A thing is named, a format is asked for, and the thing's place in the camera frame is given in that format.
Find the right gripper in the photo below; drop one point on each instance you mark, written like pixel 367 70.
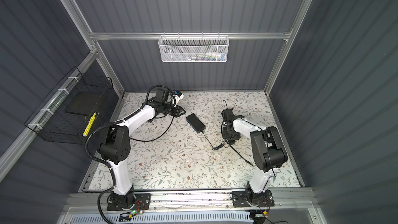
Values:
pixel 225 135

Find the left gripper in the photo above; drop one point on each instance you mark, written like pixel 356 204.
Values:
pixel 178 110

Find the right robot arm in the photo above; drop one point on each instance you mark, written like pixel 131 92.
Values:
pixel 268 152

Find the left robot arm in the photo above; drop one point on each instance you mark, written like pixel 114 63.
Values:
pixel 114 147

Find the floral patterned table mat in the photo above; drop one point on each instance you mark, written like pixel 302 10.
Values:
pixel 168 154

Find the items in white basket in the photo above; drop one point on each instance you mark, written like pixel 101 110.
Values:
pixel 208 56

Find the yellow marker in basket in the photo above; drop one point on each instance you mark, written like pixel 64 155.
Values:
pixel 90 124

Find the white wire mesh basket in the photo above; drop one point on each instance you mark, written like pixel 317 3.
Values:
pixel 173 50

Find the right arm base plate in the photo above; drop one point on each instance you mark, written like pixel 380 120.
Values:
pixel 241 199

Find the black wire mesh basket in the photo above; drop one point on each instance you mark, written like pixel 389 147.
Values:
pixel 64 118

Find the white slotted cable duct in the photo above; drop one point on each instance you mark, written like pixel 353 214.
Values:
pixel 214 217

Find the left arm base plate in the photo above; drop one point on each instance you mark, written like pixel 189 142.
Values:
pixel 128 202

